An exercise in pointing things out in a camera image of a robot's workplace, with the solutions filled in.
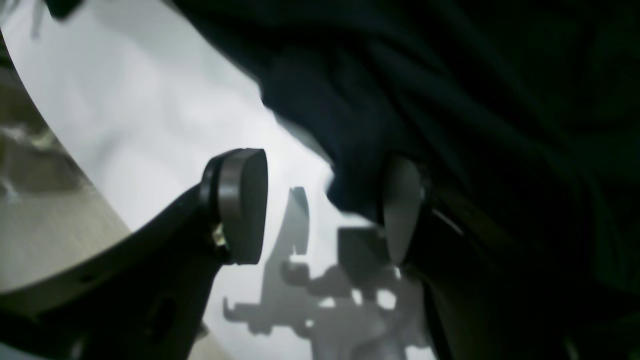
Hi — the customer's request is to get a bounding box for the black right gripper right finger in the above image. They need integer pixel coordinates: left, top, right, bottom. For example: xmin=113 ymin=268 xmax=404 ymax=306
xmin=381 ymin=156 xmax=639 ymax=360

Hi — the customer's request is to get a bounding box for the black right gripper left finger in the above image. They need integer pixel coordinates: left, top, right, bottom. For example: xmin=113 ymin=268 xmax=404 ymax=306
xmin=0 ymin=148 xmax=268 ymax=360

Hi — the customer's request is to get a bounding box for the black t-shirt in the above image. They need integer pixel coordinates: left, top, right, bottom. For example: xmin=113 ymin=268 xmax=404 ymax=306
xmin=169 ymin=0 xmax=639 ymax=315

